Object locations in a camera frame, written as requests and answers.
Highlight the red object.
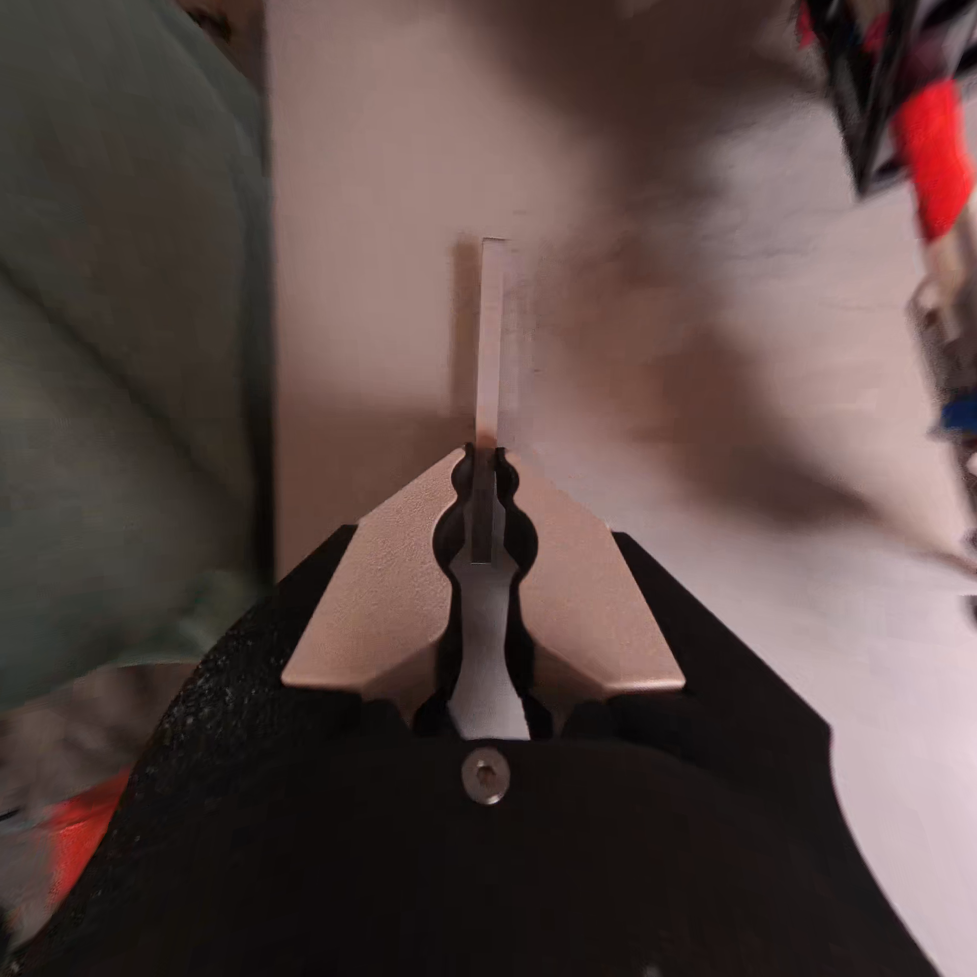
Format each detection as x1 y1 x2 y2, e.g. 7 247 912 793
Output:
42 767 134 917

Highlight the person's green shirt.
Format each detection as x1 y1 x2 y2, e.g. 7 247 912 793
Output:
0 0 276 711

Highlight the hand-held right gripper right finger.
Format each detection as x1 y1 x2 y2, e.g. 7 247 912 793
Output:
500 449 685 735

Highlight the multicoloured lego vehicle model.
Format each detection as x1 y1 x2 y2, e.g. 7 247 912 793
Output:
794 0 977 474

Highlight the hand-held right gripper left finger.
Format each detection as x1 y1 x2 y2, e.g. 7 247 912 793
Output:
280 447 468 735

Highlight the long dark grey lego beam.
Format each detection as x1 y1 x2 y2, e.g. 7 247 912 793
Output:
467 237 511 566

